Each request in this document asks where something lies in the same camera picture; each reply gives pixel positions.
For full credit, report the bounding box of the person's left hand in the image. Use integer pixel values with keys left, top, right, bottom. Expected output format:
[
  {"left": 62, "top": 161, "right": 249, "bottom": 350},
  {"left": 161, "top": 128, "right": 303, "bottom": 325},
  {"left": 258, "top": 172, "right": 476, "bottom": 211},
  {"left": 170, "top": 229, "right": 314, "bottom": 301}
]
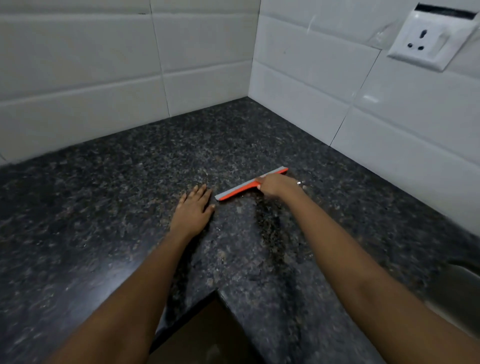
[{"left": 169, "top": 183, "right": 217, "bottom": 241}]

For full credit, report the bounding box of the person's right hand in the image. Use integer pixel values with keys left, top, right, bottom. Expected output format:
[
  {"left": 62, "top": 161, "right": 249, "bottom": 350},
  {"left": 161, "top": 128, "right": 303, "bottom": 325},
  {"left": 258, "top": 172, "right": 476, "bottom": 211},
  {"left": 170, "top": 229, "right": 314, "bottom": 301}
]
[{"left": 256, "top": 173, "right": 305, "bottom": 200}]

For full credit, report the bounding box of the orange squeegee with grey blade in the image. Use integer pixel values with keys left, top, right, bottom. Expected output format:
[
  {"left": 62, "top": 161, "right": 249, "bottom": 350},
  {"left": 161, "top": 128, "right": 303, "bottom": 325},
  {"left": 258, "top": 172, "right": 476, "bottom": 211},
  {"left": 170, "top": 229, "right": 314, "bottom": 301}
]
[{"left": 214, "top": 167, "right": 290, "bottom": 202}]

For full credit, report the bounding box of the person's left forearm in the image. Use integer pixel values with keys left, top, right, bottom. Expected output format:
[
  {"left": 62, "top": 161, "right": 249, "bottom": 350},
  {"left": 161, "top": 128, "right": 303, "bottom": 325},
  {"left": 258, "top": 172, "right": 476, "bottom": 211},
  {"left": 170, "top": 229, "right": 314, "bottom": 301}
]
[{"left": 46, "top": 230, "right": 196, "bottom": 364}]

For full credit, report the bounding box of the person's right forearm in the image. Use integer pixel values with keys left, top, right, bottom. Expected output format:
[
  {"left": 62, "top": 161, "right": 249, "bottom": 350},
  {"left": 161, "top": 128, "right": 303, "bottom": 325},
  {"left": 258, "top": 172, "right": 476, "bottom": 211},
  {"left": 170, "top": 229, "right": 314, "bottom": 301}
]
[{"left": 288, "top": 187, "right": 480, "bottom": 364}]

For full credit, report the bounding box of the black speckled granite countertop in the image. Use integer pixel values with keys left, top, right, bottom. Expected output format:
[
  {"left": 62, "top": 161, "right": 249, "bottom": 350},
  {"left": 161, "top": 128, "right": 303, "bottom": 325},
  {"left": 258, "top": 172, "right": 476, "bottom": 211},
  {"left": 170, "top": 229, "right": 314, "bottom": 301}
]
[{"left": 0, "top": 96, "right": 480, "bottom": 364}]

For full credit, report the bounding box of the stainless steel sink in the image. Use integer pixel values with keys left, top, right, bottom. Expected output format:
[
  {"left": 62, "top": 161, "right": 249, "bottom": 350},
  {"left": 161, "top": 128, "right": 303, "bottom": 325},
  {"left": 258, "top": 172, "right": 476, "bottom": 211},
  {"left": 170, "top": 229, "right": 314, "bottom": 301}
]
[{"left": 427, "top": 258, "right": 480, "bottom": 331}]

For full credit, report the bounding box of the white wall socket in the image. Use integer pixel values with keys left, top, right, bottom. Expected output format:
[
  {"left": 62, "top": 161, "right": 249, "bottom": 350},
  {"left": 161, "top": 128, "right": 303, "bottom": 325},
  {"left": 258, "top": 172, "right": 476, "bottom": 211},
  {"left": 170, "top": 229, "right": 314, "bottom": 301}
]
[{"left": 386, "top": 3, "right": 479, "bottom": 72}]

